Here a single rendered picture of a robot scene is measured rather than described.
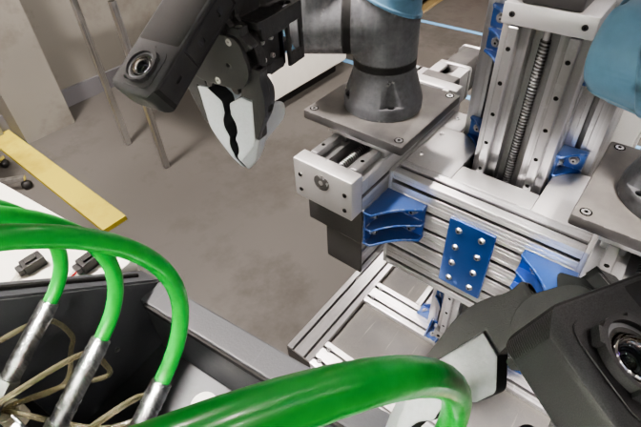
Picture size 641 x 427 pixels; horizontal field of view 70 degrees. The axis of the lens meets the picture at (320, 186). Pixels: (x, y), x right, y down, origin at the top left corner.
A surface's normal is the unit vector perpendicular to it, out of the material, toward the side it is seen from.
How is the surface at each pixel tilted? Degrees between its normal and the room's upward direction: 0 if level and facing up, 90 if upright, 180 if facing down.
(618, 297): 21
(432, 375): 59
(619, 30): 55
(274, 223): 0
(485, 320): 48
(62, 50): 90
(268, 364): 0
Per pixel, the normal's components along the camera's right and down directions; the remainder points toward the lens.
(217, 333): -0.04, -0.76
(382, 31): -0.11, 0.65
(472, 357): -0.64, -0.22
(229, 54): -0.53, 0.57
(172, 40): -0.31, -0.36
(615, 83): -0.80, 0.55
